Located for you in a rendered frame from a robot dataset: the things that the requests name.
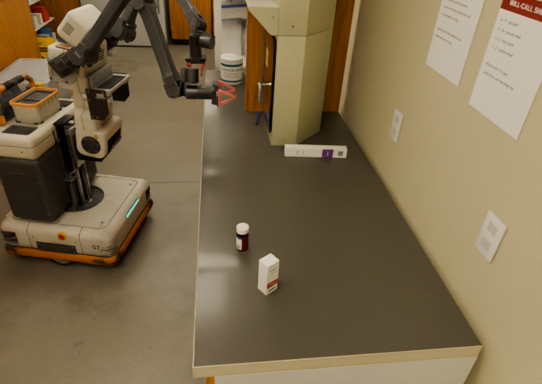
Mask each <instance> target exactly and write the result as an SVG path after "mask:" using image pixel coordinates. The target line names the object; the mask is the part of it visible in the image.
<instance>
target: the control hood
mask: <svg viewBox="0 0 542 384"><path fill-rule="evenodd" d="M245 1H246V4H247V7H248V10H249V11H250V12H251V13H252V14H253V16H254V17H255V18H256V19H257V20H258V21H259V22H260V24H261V25H262V26H263V27H264V28H265V29H266V31H267V32H268V33H269V34H270V35H277V33H278V20H279V7H278V6H277V4H276V2H275V1H274V0H245Z"/></svg>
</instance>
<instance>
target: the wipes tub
mask: <svg viewBox="0 0 542 384"><path fill-rule="evenodd" d="M220 71H221V81H222V82H224V83H226V84H228V85H238V84H240V83H241V82H242V81H243V57H242V56H241V55H240V54H235V53H226V54H223V55H221V56H220Z"/></svg>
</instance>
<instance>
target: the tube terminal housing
mask: <svg viewBox="0 0 542 384"><path fill-rule="evenodd" d="M274 1H275V2H276V4H277V6H278V7H279V20H278V33H277V35H275V36H274V37H275V39H276V41H277V53H276V67H275V85H274V97H273V120H272V131H271V132H270V133H269V139H270V143H271V145H285V144H299V143H301V142H302V141H304V140H306V139H307V138H309V137H311V136H312V135H314V134H315V133H317V132H319V131H320V125H321V118H322V112H323V100H324V94H325V87H326V81H327V69H328V63H329V56H330V50H331V38H332V32H333V25H334V18H335V12H336V0H274Z"/></svg>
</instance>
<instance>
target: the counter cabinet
mask: <svg viewBox="0 0 542 384"><path fill-rule="evenodd" d="M476 360H477V357H458V358H447V359H436V360H426V361H405V362H395V363H384V364H373V365H354V366H343V367H332V368H322V369H301V370H291V371H280V372H269V373H258V374H238V375H228V376H218V377H207V378H206V384H464V382H465V379H466V378H467V376H468V375H469V372H470V370H471V369H472V367H473V364H474V363H475V361H476Z"/></svg>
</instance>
